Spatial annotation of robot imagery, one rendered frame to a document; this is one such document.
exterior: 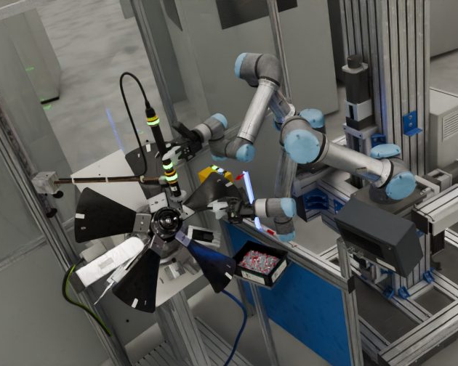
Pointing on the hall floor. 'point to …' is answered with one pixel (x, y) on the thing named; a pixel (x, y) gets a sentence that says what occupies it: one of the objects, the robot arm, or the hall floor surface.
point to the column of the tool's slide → (51, 229)
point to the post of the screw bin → (264, 324)
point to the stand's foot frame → (219, 356)
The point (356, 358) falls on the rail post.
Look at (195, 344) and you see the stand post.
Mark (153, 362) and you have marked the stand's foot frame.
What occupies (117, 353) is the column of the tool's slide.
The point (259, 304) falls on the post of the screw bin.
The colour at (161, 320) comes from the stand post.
